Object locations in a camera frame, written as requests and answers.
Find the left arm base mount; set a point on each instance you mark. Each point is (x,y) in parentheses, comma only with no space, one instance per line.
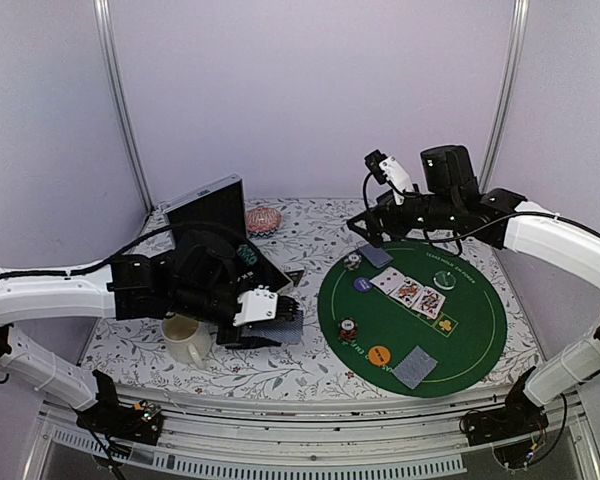
(140,423)

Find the red black poker chip stack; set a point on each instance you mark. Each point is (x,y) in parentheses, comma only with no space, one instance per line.
(347,330)

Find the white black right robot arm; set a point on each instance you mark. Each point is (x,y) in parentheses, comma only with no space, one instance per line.
(504,220)

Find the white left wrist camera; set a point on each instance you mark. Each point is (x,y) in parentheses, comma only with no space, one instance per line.
(256,305)

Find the cream ceramic mug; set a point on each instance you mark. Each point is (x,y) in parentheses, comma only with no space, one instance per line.
(187,340)

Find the left aluminium post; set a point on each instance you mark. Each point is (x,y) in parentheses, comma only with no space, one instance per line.
(104,25)

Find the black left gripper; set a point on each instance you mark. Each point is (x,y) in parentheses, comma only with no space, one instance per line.
(236,341)

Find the aluminium frame rail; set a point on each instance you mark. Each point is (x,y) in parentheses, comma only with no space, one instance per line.
(215,437)

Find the right aluminium post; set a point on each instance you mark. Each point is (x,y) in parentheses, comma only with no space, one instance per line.
(512,62)

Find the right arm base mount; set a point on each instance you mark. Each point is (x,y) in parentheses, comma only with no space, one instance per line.
(511,420)

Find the aluminium post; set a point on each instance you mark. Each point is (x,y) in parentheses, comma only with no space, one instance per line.
(512,62)
(104,25)

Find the clear glass dealer button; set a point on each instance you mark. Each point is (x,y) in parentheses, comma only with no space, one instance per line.
(445,280)

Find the purple small blind button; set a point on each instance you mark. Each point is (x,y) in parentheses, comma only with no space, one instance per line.
(363,285)

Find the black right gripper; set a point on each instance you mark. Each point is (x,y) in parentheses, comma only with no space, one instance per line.
(386,208)

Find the white floral tablecloth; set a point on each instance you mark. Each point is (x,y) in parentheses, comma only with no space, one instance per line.
(313,234)

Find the blue playing card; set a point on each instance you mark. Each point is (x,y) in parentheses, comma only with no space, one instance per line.
(402,373)
(421,365)
(376,256)

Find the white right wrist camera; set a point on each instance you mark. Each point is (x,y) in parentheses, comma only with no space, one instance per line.
(387,170)

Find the face-up court card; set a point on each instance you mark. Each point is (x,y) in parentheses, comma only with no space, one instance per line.
(408,292)
(429,303)

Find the green round poker mat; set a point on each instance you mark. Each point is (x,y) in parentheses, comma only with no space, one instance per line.
(403,350)

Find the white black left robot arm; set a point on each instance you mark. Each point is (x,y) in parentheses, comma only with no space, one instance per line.
(199,277)

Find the orange big blind button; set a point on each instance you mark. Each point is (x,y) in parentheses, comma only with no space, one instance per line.
(379,356)

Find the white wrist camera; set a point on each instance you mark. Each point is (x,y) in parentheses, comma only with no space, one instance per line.
(387,170)
(256,305)

